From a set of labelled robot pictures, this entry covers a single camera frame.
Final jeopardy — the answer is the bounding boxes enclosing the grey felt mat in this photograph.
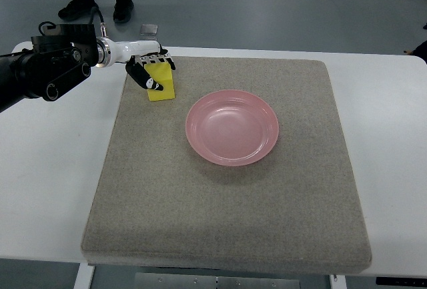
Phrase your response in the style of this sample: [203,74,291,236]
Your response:
[81,55,373,274]

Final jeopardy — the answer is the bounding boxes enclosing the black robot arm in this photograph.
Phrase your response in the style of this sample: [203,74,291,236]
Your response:
[1,21,99,111]

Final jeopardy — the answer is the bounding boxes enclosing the pink plate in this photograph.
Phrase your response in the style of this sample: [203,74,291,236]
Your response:
[185,89,279,167]

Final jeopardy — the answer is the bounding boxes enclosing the person's black shoe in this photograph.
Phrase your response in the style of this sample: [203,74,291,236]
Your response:
[113,0,134,24]
[57,0,99,21]

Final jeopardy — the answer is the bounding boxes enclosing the black table control panel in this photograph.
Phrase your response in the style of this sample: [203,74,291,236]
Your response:
[376,277,427,288]

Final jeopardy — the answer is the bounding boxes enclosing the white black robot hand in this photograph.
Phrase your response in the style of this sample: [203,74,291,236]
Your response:
[97,37,175,91]

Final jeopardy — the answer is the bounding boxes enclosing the white left table leg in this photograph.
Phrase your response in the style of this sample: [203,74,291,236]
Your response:
[73,263,95,289]

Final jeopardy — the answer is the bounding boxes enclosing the yellow foam block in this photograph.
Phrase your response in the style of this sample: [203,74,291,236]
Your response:
[145,62,175,101]

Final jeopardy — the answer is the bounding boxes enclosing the person's black left shoe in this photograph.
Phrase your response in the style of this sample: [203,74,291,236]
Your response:
[57,0,99,21]

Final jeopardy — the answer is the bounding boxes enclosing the small metal floor plate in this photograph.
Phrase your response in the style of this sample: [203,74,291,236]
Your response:
[139,24,158,41]

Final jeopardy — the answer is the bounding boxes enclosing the metal table base bracket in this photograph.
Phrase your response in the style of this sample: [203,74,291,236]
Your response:
[134,272,301,289]

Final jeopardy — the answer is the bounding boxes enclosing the person's black right shoe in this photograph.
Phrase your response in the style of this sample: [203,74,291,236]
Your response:
[113,0,134,24]

